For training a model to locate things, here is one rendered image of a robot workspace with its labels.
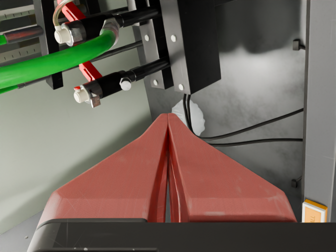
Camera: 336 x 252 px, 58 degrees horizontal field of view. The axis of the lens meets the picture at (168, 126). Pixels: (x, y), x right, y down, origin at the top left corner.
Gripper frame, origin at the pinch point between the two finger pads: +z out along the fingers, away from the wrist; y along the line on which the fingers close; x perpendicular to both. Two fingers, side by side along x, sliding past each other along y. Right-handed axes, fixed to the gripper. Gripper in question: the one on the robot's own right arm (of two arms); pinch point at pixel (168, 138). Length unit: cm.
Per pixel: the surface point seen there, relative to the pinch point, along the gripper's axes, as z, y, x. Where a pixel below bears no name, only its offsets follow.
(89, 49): 12.9, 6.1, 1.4
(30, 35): 38.7, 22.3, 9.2
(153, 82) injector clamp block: 38.9, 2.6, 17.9
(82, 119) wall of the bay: 50, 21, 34
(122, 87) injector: 27.2, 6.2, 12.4
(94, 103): 23.9, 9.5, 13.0
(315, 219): 17.2, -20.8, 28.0
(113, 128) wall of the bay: 54, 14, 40
